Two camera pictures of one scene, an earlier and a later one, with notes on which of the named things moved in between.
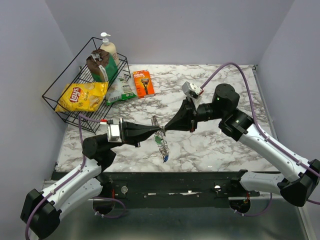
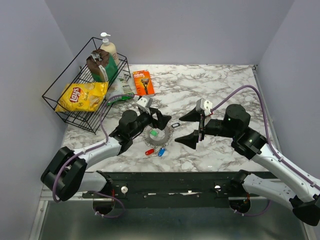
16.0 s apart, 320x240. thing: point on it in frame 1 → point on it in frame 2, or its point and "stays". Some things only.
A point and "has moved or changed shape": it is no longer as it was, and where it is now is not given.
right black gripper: (186, 118) → (191, 140)
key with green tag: (158, 139) has moved or changed shape
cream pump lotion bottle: (109, 47) stays
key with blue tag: (165, 158) → (161, 151)
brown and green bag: (101, 65) stays
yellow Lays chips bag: (82, 97) stays
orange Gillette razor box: (143, 83) stays
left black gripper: (133, 133) → (161, 123)
